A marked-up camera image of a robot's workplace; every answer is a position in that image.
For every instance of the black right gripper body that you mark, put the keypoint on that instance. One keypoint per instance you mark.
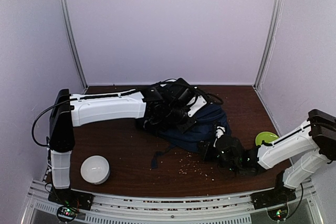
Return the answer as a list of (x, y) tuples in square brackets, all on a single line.
[(209, 157)]

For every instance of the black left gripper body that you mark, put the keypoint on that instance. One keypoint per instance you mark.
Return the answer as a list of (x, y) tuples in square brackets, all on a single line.
[(175, 116)]

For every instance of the navy blue student backpack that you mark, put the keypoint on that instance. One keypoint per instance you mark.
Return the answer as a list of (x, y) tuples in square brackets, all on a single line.
[(202, 130)]

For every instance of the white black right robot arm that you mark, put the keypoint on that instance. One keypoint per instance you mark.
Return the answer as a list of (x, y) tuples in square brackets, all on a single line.
[(314, 139)]

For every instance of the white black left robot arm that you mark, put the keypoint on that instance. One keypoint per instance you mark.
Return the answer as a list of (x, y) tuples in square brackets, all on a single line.
[(75, 110)]

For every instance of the green plate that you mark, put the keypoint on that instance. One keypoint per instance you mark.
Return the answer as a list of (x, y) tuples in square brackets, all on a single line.
[(266, 137)]

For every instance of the white ceramic bowl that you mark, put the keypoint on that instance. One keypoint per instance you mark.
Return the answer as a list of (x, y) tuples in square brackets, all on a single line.
[(95, 170)]

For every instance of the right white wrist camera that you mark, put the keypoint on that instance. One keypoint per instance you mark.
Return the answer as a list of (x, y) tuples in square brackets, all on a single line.
[(219, 130)]

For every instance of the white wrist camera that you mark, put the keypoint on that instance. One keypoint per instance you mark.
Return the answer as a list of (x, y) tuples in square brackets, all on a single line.
[(196, 104), (219, 130)]

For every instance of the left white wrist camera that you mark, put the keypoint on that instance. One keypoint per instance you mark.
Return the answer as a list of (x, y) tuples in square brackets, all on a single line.
[(196, 104)]

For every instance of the white front rail frame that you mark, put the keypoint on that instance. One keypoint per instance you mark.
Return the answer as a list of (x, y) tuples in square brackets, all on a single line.
[(229, 208)]

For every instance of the left aluminium frame post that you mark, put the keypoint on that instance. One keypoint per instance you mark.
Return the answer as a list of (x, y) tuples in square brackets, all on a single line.
[(72, 43)]

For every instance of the aluminium frame post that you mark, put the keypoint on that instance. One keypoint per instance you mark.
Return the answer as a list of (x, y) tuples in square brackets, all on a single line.
[(72, 43), (275, 18)]

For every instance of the right aluminium frame post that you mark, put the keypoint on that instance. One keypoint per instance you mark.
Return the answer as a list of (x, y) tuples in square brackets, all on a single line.
[(275, 18)]

